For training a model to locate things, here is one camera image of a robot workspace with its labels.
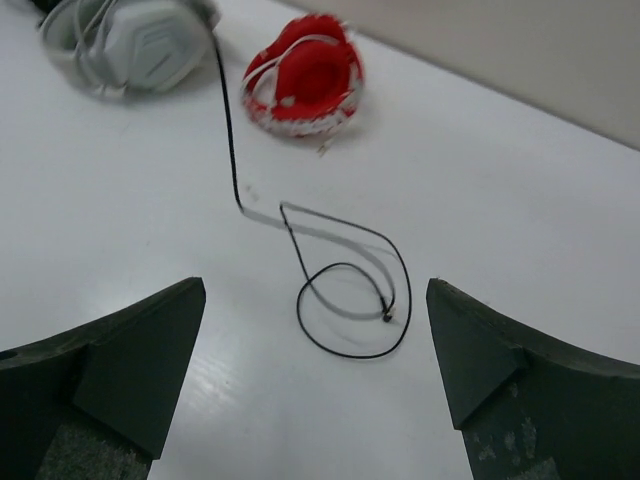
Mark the red white wrapped headphones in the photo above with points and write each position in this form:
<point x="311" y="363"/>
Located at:
<point x="308" y="82"/>

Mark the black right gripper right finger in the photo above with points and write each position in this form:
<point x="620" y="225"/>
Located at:
<point x="530" y="406"/>

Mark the grey white gaming headset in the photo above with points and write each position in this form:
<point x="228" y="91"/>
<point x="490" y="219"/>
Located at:
<point x="139" y="46"/>

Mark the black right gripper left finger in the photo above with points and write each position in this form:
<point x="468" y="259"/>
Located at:
<point x="97" y="401"/>

